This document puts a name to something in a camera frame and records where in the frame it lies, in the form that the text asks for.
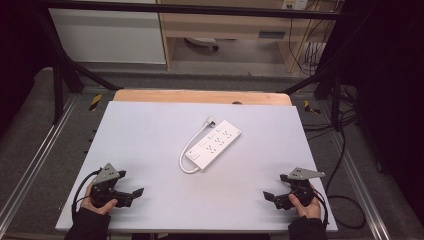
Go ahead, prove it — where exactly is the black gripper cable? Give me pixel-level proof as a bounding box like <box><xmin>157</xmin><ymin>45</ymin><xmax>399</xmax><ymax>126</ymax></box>
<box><xmin>71</xmin><ymin>168</ymin><xmax>102</xmax><ymax>222</ymax></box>
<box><xmin>311</xmin><ymin>187</ymin><xmax>330</xmax><ymax>231</ymax></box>

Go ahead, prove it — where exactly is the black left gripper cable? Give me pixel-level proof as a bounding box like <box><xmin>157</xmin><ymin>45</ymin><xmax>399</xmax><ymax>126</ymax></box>
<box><xmin>71</xmin><ymin>168</ymin><xmax>102</xmax><ymax>222</ymax></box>

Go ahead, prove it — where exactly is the white cabinet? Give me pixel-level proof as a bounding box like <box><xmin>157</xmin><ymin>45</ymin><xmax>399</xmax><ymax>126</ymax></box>
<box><xmin>48</xmin><ymin>0</ymin><xmax>167</xmax><ymax>65</ymax></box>

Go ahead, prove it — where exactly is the aluminium floor rail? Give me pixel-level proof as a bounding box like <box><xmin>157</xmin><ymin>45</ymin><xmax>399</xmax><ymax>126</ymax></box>
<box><xmin>331</xmin><ymin>131</ymin><xmax>393</xmax><ymax>240</ymax></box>
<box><xmin>0</xmin><ymin>95</ymin><xmax>78</xmax><ymax>231</ymax></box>

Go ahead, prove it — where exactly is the white wall socket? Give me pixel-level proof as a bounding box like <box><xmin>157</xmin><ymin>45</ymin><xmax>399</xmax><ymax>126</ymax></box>
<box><xmin>280</xmin><ymin>0</ymin><xmax>308</xmax><ymax>11</ymax></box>

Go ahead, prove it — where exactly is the white power strip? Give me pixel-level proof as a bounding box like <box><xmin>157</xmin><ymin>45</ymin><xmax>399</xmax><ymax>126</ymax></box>
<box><xmin>184</xmin><ymin>119</ymin><xmax>243</xmax><ymax>171</ymax></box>

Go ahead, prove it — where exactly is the black curtain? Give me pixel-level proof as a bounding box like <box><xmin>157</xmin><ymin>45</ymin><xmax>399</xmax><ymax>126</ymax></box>
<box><xmin>0</xmin><ymin>0</ymin><xmax>56</xmax><ymax>136</ymax></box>
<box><xmin>339</xmin><ymin>0</ymin><xmax>424</xmax><ymax>218</ymax></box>

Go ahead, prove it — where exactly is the office chair base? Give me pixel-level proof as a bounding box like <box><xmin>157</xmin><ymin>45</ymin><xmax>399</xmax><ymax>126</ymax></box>
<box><xmin>184</xmin><ymin>36</ymin><xmax>221</xmax><ymax>52</ymax></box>

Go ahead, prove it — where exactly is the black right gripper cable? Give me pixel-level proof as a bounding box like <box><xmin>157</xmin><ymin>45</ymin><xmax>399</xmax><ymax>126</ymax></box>
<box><xmin>311</xmin><ymin>187</ymin><xmax>330</xmax><ymax>231</ymax></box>

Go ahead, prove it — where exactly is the wooden table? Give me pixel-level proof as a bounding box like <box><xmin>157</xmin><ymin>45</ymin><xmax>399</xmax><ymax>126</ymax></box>
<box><xmin>112</xmin><ymin>88</ymin><xmax>293</xmax><ymax>107</ymax></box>

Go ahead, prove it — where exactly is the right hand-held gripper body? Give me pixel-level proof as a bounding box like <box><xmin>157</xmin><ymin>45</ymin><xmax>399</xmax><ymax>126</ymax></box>
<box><xmin>279</xmin><ymin>167</ymin><xmax>326</xmax><ymax>211</ymax></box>

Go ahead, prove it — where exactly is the person's left hand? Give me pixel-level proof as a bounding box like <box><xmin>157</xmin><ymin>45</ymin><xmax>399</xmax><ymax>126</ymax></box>
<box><xmin>80</xmin><ymin>183</ymin><xmax>119</xmax><ymax>216</ymax></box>

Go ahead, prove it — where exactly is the person's right hand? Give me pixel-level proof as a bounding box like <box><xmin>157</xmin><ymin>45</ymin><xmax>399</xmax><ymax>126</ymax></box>
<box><xmin>288</xmin><ymin>185</ymin><xmax>322</xmax><ymax>220</ymax></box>

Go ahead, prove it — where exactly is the yellow black tape marker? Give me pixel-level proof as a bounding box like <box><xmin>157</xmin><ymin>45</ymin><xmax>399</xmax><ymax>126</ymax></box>
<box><xmin>88</xmin><ymin>93</ymin><xmax>103</xmax><ymax>112</ymax></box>
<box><xmin>303</xmin><ymin>99</ymin><xmax>322</xmax><ymax>115</ymax></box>

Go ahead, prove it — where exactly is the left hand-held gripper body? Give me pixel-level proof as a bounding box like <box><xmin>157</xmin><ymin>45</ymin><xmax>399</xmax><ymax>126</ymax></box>
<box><xmin>90</xmin><ymin>162</ymin><xmax>134</xmax><ymax>209</ymax></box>

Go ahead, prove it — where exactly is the white power strip cable with plug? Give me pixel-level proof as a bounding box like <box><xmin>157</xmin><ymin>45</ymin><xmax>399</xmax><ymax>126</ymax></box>
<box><xmin>178</xmin><ymin>115</ymin><xmax>217</xmax><ymax>175</ymax></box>

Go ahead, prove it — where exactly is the black metal frame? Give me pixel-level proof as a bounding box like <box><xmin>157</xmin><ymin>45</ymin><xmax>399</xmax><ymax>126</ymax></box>
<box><xmin>32</xmin><ymin>0</ymin><xmax>345</xmax><ymax>132</ymax></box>

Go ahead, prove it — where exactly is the bundle of black hanging cables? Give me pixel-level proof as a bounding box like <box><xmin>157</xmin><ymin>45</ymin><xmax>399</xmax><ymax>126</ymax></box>
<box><xmin>287</xmin><ymin>0</ymin><xmax>344</xmax><ymax>77</ymax></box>

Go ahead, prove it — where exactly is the light wooden desk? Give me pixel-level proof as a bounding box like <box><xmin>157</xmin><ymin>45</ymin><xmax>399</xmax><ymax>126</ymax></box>
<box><xmin>156</xmin><ymin>0</ymin><xmax>338</xmax><ymax>73</ymax></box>

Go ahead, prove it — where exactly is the long black floor cable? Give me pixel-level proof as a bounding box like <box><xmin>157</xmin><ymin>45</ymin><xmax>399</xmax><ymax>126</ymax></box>
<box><xmin>302</xmin><ymin>99</ymin><xmax>367</xmax><ymax>230</ymax></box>

